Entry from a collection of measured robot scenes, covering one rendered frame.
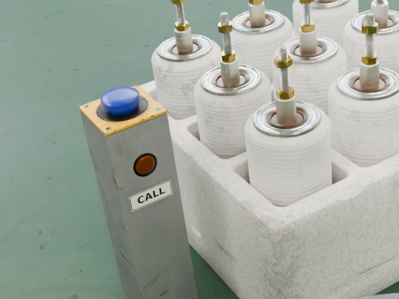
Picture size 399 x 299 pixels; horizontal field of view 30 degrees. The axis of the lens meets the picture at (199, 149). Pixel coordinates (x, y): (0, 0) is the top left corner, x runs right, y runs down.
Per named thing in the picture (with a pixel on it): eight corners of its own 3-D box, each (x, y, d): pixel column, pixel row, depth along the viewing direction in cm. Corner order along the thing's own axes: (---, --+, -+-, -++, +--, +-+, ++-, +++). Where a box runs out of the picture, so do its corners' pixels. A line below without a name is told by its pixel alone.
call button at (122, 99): (148, 113, 76) (145, 95, 75) (113, 126, 75) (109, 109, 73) (132, 98, 79) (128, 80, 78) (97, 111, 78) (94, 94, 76)
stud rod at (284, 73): (285, 105, 83) (281, 44, 79) (292, 107, 82) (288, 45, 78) (279, 109, 82) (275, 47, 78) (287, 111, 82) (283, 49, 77)
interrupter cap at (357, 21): (392, 9, 104) (392, 4, 104) (418, 29, 98) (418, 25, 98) (341, 20, 103) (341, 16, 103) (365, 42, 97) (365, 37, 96)
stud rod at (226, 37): (224, 72, 91) (218, 15, 87) (228, 68, 92) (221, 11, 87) (231, 73, 90) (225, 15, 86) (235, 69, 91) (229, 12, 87)
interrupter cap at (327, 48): (278, 67, 94) (277, 63, 93) (279, 41, 100) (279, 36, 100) (339, 64, 93) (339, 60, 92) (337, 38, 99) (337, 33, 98)
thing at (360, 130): (315, 205, 98) (310, 86, 88) (366, 174, 103) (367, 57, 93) (370, 239, 92) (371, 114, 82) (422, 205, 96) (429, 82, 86)
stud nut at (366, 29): (358, 31, 84) (358, 24, 83) (368, 26, 84) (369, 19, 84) (371, 36, 82) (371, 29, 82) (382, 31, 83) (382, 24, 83)
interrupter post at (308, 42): (298, 57, 95) (297, 34, 94) (299, 48, 97) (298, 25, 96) (317, 56, 95) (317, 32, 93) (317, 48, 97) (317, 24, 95)
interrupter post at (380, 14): (383, 19, 102) (383, -3, 100) (391, 26, 100) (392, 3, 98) (367, 24, 101) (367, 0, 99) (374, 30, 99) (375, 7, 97)
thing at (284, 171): (286, 208, 99) (278, 89, 89) (348, 235, 93) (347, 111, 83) (240, 248, 93) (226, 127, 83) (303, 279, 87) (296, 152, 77)
